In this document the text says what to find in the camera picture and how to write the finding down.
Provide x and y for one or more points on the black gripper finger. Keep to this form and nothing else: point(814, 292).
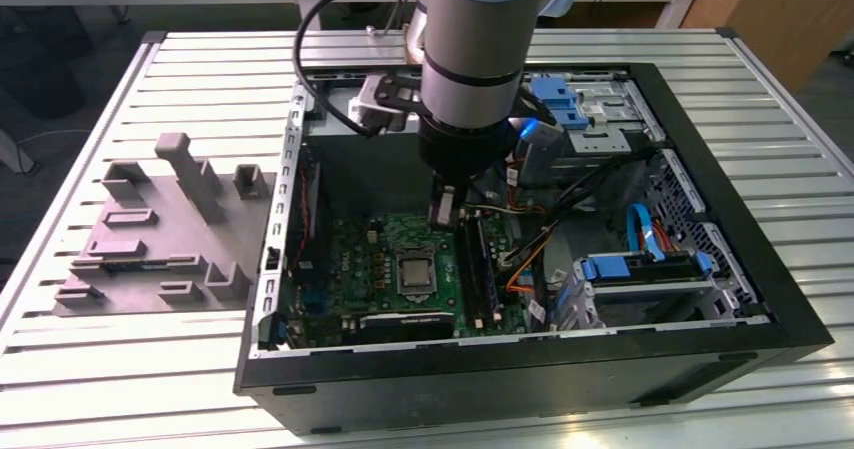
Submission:
point(443, 211)

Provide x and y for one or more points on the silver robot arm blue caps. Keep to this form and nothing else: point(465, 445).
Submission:
point(467, 44)

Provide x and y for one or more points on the black RAM slot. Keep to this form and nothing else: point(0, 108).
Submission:
point(485, 269)
point(468, 269)

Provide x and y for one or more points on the grey power supply unit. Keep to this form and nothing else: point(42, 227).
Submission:
point(360, 169)

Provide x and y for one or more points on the blue drive latch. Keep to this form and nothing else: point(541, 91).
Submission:
point(563, 101)

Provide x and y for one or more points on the green motherboard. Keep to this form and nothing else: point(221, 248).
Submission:
point(353, 289)

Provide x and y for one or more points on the metal drive cage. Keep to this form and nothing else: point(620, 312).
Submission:
point(600, 141)

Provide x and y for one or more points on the black graphics card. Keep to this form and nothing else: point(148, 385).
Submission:
point(407, 326)

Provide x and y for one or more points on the hard disk in blue carrier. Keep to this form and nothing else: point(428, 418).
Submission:
point(607, 268)

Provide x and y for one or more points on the blue port connector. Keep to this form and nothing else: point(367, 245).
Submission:
point(280, 331)

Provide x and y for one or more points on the black PC case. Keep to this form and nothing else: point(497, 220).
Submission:
point(467, 394)

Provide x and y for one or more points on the grey parts rack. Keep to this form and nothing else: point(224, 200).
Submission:
point(180, 249)

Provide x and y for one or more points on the metal disk bay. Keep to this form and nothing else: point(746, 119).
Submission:
point(723, 296)

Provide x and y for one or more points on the green RAM stick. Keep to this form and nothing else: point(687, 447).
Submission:
point(142, 264)

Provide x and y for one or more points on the wooden cabinet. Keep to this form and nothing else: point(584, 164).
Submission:
point(787, 19)

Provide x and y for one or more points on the black office chair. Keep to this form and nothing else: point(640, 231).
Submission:
point(33, 84)

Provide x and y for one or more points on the white wrist camera black face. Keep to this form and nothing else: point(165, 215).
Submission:
point(540, 134)

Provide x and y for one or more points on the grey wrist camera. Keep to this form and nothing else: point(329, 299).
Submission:
point(373, 106)

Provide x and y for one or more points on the blue drive rail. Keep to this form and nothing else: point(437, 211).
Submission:
point(567, 299)

